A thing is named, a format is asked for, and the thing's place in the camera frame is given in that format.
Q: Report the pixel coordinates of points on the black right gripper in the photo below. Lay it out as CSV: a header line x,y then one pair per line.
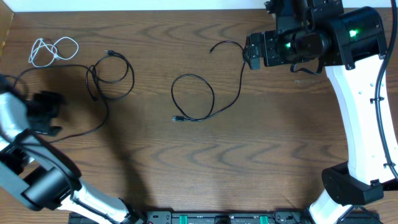
x,y
268,40

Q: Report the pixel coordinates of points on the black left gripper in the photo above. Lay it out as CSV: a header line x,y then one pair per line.
x,y
54,99

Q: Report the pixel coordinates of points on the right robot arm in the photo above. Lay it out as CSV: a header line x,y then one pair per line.
x,y
353,51

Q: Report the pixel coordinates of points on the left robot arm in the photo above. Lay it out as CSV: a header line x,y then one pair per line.
x,y
39,175

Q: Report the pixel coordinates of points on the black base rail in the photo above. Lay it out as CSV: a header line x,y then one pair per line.
x,y
279,216

